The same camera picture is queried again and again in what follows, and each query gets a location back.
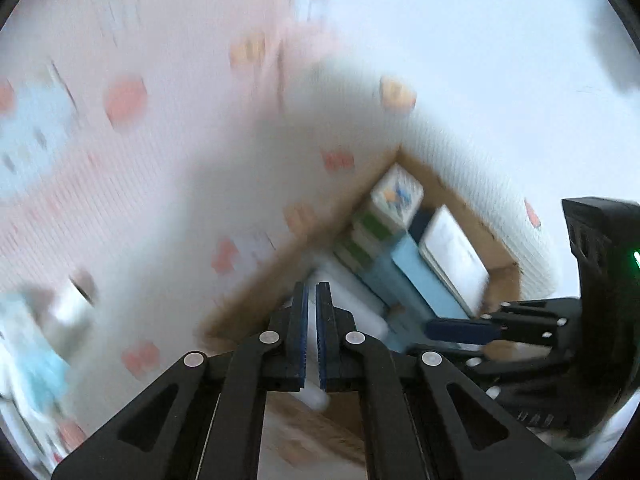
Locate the light blue wipes packet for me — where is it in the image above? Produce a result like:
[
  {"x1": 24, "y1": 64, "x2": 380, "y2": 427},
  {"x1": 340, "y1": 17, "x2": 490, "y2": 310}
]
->
[{"x1": 0, "y1": 292, "x2": 71, "y2": 416}]

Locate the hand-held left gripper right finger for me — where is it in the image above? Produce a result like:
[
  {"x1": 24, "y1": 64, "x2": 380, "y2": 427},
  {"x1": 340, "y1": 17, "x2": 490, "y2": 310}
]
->
[{"x1": 316, "y1": 281, "x2": 576, "y2": 480}]

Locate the light blue box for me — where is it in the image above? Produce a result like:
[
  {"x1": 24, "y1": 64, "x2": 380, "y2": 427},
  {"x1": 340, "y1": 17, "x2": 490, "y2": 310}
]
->
[{"x1": 365, "y1": 235, "x2": 471, "y2": 321}]

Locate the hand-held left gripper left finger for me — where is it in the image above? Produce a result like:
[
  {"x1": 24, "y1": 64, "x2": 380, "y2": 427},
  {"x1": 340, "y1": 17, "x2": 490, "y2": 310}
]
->
[{"x1": 50, "y1": 280, "x2": 308, "y2": 480}]

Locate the white paper tube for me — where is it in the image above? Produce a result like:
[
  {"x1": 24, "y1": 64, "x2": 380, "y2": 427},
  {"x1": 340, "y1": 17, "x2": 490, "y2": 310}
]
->
[{"x1": 307, "y1": 260, "x2": 391, "y2": 346}]

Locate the pile of white paper tubes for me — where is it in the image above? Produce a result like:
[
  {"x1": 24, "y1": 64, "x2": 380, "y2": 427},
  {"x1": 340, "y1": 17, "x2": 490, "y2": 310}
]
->
[{"x1": 50, "y1": 270, "x2": 98, "y2": 331}]

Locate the brown cardboard box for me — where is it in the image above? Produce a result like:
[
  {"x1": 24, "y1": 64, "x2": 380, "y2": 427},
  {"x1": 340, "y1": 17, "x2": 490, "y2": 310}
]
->
[{"x1": 197, "y1": 145, "x2": 523, "y2": 466}]

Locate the flat white box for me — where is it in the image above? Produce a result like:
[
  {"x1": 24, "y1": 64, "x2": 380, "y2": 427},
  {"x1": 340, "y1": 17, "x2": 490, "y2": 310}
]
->
[{"x1": 419, "y1": 205, "x2": 491, "y2": 313}]

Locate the white box with colourful print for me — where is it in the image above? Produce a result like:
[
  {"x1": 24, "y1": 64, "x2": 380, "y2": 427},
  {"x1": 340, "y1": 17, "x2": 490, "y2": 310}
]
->
[{"x1": 370, "y1": 162, "x2": 426, "y2": 231}]

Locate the pink cream cat-print blanket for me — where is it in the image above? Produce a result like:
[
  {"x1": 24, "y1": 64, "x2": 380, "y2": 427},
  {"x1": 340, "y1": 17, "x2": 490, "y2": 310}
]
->
[{"x1": 0, "y1": 0, "x2": 558, "y2": 480}]

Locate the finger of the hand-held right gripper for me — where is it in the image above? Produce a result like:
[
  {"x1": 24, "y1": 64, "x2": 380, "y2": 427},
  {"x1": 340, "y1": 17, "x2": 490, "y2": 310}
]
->
[
  {"x1": 424, "y1": 297, "x2": 582, "y2": 348},
  {"x1": 407, "y1": 342, "x2": 566, "y2": 401}
]

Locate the green and white box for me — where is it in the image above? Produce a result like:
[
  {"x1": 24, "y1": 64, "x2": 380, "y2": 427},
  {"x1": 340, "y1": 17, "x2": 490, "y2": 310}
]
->
[
  {"x1": 332, "y1": 232, "x2": 381, "y2": 271},
  {"x1": 350, "y1": 200, "x2": 406, "y2": 248}
]

